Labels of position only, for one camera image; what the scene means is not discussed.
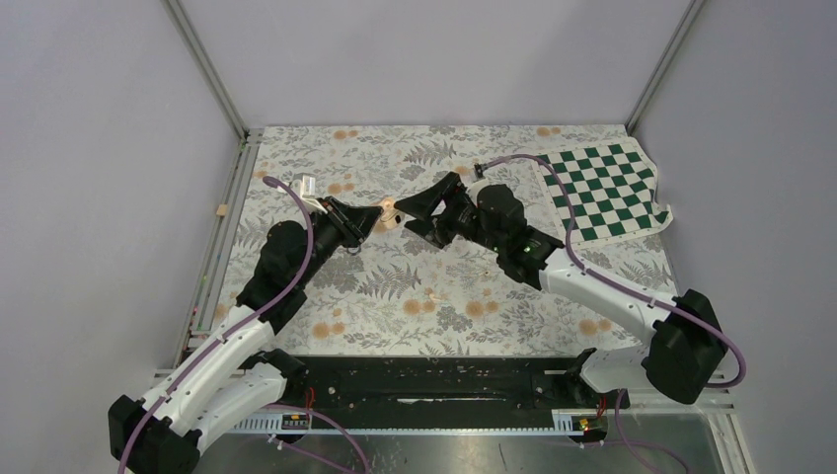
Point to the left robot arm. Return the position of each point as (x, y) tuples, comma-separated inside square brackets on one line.
[(231, 374)]

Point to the floral patterned table mat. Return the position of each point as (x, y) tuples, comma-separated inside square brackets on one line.
[(399, 296)]

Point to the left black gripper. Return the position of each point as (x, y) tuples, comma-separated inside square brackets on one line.
[(353, 222)]

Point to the green white checkerboard sheet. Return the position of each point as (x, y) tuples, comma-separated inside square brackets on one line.
[(610, 187)]

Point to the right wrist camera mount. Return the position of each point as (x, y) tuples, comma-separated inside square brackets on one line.
[(476, 178)]

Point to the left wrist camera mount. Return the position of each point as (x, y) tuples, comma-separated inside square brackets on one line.
[(304, 186)]

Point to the beige earbud charging case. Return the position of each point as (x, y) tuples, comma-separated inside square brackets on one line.
[(390, 218)]

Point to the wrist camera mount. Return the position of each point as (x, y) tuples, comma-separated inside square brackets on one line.
[(476, 178), (304, 186)]

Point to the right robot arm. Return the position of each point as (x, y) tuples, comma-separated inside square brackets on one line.
[(680, 343)]

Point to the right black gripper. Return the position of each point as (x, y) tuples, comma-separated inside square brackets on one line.
[(454, 193)]

